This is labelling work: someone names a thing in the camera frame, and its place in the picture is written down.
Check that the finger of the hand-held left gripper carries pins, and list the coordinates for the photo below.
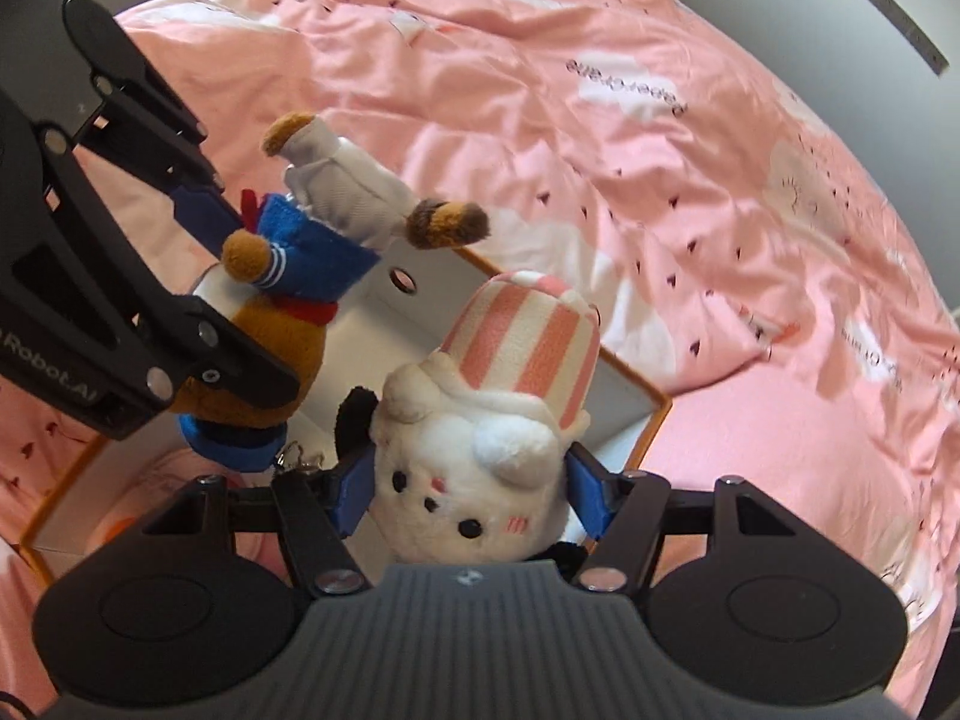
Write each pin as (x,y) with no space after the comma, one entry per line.
(240,367)
(202,214)

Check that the white plush toy striped hat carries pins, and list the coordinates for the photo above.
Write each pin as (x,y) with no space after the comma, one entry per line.
(465,465)

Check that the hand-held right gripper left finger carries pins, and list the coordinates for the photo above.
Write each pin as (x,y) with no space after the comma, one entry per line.
(352,493)

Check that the orange cardboard box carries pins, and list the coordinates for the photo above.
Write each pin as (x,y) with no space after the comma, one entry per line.
(420,315)

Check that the pink printed blanket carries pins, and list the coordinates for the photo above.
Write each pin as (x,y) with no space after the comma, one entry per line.
(675,165)

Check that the pink pouch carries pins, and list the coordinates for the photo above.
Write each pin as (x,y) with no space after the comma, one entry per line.
(150,489)

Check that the brown bear plush toy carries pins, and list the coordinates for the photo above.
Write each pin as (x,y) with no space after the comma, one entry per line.
(262,330)

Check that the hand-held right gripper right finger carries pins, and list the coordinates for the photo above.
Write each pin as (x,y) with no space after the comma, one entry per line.
(589,496)

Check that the wall switch panel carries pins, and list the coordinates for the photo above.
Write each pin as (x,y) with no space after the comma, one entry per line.
(900,22)

